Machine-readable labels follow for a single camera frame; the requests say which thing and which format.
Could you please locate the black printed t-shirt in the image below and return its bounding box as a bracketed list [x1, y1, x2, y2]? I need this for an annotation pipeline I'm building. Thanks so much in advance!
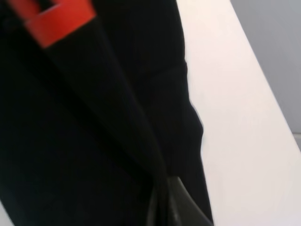
[0, 0, 213, 226]

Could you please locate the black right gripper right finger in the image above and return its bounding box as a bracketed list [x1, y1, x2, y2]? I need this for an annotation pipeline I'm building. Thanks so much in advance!
[168, 177, 213, 226]

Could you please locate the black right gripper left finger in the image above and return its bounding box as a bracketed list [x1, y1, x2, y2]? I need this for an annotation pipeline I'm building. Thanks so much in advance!
[147, 185, 171, 226]

